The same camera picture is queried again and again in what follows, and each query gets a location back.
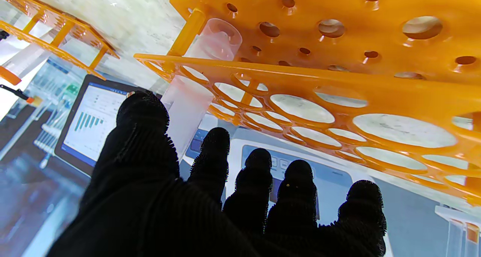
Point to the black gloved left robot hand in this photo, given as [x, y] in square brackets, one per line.
[150, 212]

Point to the clear plastic test tube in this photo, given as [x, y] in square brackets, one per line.
[26, 59]
[188, 106]

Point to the orange round tube cap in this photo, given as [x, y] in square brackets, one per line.
[7, 76]

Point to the orange test tube rack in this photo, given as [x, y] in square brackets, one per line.
[338, 84]
[56, 24]

